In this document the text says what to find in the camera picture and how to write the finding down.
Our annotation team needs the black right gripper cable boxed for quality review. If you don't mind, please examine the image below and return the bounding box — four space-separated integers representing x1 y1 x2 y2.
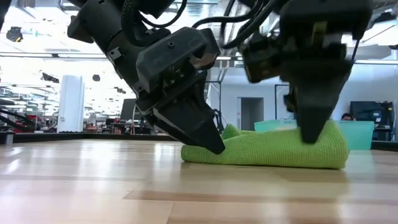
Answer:
192 0 280 50

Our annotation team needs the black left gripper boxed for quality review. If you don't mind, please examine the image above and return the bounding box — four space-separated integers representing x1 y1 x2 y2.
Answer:
105 30 226 156

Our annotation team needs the green microfiber towel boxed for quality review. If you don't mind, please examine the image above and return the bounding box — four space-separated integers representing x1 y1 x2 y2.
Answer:
180 119 349 170

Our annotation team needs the black round ceiling fixture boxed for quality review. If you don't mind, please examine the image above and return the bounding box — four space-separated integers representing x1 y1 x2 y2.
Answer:
6 26 24 43

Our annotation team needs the white building column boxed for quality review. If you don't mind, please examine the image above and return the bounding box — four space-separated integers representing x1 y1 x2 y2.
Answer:
57 74 86 133

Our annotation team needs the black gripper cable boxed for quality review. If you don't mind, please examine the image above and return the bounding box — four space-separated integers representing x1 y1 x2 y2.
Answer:
192 0 280 50
120 0 188 47

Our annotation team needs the black wall-side monitor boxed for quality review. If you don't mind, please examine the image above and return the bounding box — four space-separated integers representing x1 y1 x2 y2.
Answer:
348 100 395 128

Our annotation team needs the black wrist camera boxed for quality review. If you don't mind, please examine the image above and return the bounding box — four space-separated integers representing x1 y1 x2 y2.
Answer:
239 33 289 84
136 27 221 94

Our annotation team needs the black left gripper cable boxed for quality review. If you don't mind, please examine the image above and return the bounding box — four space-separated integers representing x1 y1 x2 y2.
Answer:
120 0 188 47

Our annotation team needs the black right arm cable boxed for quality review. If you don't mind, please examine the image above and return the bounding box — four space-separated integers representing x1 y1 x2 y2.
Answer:
350 39 361 62

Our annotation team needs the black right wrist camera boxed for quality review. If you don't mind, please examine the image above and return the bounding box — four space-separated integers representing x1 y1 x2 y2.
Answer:
239 33 289 84

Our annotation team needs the black curved cable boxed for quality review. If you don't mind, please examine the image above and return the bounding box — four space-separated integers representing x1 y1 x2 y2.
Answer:
0 108 37 133

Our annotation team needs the dark monitor on stand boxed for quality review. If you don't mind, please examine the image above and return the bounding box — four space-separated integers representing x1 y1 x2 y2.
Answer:
120 98 139 121

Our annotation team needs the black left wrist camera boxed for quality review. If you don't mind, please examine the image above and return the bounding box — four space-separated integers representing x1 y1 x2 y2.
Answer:
136 27 221 94

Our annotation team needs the teal translucent plastic basket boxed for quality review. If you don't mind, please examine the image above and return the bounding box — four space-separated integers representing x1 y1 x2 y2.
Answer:
254 119 375 151

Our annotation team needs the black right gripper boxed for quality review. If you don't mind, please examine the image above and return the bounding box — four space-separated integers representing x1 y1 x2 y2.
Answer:
278 29 356 145

